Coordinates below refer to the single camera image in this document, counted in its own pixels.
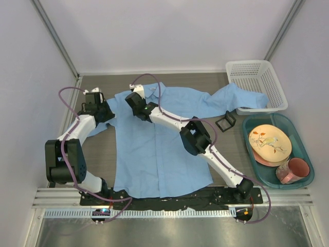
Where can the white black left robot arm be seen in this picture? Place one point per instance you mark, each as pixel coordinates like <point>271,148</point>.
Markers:
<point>65,162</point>

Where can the white slotted cable duct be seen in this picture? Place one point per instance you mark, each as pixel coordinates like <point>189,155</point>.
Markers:
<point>61,213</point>

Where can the light blue button shirt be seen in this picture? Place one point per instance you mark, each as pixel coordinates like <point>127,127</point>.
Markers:
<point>151,159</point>

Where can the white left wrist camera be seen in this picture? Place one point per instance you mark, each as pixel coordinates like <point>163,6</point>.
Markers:
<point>95,91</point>

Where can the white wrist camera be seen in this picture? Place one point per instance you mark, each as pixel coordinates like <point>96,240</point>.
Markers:
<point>138,89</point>
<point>95,91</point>

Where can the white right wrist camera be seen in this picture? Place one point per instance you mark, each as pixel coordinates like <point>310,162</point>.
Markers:
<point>138,89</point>

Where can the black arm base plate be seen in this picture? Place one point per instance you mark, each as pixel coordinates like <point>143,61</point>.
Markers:
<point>208,198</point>

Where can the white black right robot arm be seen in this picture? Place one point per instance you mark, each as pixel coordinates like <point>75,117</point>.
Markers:
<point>196,141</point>

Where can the cream bird pattern plate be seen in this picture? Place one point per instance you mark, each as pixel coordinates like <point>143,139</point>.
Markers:
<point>270,143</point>

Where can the black brooch box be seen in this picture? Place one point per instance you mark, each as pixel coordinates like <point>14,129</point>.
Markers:
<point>227,122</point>

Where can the white plastic mesh basket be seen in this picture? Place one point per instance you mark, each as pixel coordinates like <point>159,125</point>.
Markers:
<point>257,76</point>

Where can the pink plate under cream plate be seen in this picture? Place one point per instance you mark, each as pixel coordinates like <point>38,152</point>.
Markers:
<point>262,161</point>

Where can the pink ceramic mug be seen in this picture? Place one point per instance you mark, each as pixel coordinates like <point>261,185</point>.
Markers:
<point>292,170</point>

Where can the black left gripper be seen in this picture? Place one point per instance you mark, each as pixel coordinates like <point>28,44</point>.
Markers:
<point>110,115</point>

